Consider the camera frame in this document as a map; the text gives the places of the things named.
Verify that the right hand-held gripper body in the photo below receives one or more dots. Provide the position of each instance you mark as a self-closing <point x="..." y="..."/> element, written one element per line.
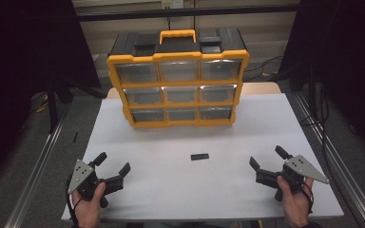
<point x="301" y="166"/>

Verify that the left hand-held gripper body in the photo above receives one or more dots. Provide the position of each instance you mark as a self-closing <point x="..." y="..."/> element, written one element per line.
<point x="81" y="175"/>

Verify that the black usb stick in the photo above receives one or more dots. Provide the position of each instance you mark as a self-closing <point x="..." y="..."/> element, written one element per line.
<point x="199" y="156"/>

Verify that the clear plastic storage drawer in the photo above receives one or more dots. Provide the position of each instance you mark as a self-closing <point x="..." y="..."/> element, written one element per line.
<point x="142" y="96"/>

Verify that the yellow black drawer organizer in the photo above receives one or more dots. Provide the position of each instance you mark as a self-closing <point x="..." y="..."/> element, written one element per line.
<point x="177" y="57"/>

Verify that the person's left hand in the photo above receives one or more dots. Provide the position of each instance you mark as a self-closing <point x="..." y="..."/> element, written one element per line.
<point x="88" y="212"/>

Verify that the person's right hand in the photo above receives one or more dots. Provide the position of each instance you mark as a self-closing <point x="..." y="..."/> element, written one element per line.
<point x="296" y="205"/>

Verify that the small black floor piece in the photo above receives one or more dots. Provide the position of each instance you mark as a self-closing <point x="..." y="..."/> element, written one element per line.
<point x="75" y="136"/>

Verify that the black metal stand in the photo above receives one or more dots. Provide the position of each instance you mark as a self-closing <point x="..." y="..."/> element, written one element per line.
<point x="52" y="104"/>

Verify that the black curtain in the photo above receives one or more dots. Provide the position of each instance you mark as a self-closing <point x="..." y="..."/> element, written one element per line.
<point x="19" y="63"/>
<point x="348" y="63"/>

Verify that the set of clear drawers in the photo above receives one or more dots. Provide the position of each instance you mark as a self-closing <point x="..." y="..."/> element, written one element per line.
<point x="179" y="70"/>

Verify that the black horizontal bar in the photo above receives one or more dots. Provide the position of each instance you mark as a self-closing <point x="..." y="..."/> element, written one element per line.
<point x="187" y="12"/>

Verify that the aluminium floor rail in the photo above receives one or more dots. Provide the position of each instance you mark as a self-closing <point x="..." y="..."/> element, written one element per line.
<point x="36" y="175"/>
<point x="345" y="177"/>

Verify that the white wall socket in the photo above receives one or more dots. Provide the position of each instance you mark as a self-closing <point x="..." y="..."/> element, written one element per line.
<point x="172" y="3"/>

